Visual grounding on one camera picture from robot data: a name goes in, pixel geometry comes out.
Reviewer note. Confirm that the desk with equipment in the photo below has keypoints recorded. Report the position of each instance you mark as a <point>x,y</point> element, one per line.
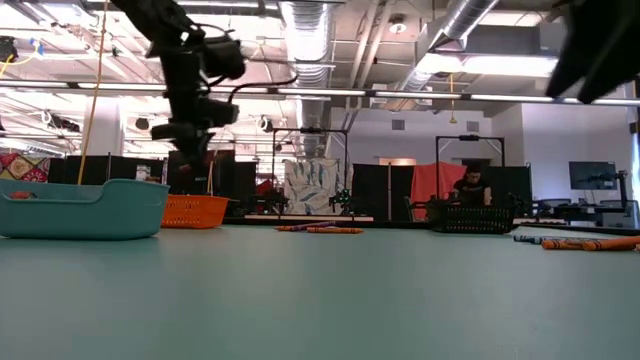
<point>585,210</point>

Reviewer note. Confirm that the teal table mat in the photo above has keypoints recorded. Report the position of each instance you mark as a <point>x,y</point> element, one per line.
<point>320,300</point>

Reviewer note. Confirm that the black plastic basket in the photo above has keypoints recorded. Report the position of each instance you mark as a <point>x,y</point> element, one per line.
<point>472,220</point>

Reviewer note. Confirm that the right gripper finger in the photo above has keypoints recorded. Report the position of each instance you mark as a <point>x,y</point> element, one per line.
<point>600,90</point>
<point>562,82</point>

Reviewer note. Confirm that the clear plastic container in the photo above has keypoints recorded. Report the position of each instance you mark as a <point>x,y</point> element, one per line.
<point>75,210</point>

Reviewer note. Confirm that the colourful patterned cloth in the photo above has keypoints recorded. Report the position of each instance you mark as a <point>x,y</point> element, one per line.
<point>22,167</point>

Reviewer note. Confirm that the orange plastic basket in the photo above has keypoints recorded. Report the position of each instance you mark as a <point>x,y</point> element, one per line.
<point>192,212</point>

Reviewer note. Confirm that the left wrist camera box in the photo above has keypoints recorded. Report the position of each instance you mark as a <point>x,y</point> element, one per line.
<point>222,57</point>

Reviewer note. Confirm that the white leaf print cloth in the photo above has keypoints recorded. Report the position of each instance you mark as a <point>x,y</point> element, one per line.
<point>315,185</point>

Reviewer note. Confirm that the person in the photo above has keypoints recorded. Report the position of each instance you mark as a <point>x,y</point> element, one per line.
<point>472,187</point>

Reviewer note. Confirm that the orange red cloth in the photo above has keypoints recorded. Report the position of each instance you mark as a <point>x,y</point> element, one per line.
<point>435,182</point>

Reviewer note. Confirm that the black stand frame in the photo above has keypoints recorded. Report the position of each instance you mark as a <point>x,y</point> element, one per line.
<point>470,137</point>
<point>310,131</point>

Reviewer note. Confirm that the wooden table board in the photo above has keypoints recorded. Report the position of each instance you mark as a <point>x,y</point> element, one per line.
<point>310,218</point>

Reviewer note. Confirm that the long light bar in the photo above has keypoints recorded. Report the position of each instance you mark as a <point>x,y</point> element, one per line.
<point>400,93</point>

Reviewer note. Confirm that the silver ventilation duct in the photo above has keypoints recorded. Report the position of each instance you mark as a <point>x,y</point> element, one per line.
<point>450,25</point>
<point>305,50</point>

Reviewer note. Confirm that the black partition panel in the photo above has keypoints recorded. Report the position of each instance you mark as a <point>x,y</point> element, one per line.
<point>510,185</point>
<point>90,170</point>
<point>230,175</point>
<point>380,190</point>

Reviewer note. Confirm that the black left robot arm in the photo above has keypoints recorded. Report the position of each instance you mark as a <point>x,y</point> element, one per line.
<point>150,20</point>

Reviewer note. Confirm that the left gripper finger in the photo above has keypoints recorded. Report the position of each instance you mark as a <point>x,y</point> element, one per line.
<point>195,152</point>

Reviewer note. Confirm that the purple crayon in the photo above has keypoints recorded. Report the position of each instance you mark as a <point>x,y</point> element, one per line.
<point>312,226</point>

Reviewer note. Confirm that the dark wall monitor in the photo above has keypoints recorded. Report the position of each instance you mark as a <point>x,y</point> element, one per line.
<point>592,175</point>

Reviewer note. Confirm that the small background robot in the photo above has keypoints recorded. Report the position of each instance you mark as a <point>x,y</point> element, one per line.
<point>342,200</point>

